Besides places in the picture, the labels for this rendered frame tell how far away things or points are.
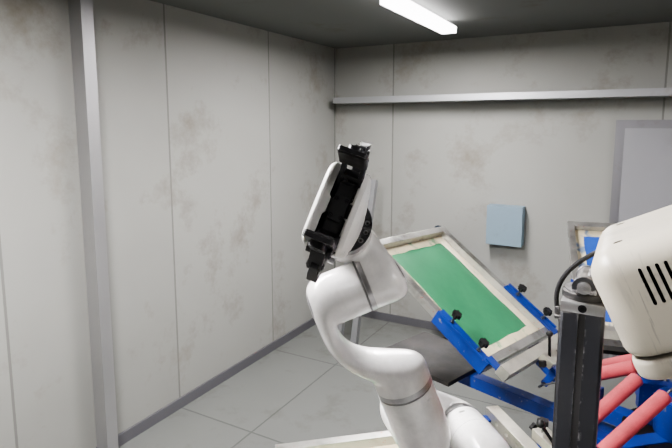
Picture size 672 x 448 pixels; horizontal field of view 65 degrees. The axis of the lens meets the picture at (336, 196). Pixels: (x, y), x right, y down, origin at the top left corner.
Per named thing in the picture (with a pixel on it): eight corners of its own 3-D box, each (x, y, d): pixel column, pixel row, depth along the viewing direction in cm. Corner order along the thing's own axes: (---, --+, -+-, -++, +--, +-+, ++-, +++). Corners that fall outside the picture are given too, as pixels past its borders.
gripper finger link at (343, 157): (339, 168, 59) (336, 150, 53) (349, 143, 60) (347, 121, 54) (366, 178, 59) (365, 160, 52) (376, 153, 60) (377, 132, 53)
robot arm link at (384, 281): (351, 319, 78) (411, 295, 78) (349, 319, 68) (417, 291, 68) (315, 226, 82) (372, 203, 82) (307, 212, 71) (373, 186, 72)
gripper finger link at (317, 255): (300, 265, 57) (291, 258, 51) (311, 237, 58) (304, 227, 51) (327, 276, 57) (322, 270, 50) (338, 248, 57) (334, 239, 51)
